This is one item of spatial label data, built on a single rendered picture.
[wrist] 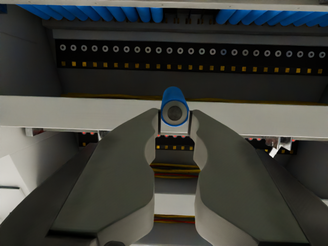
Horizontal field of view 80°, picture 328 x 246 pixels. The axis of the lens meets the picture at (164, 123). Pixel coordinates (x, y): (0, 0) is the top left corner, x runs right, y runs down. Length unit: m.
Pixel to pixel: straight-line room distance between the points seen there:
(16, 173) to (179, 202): 0.30
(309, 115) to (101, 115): 0.29
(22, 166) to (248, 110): 0.39
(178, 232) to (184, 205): 0.26
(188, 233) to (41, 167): 0.44
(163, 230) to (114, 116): 0.46
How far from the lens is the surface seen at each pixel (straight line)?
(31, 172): 0.46
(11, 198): 0.49
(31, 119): 0.34
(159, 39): 0.40
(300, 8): 0.32
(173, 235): 0.66
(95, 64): 0.42
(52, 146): 0.50
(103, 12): 0.34
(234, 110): 0.29
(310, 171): 0.61
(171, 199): 0.41
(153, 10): 0.31
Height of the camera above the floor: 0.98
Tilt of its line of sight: 33 degrees up
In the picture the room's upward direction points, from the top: 179 degrees counter-clockwise
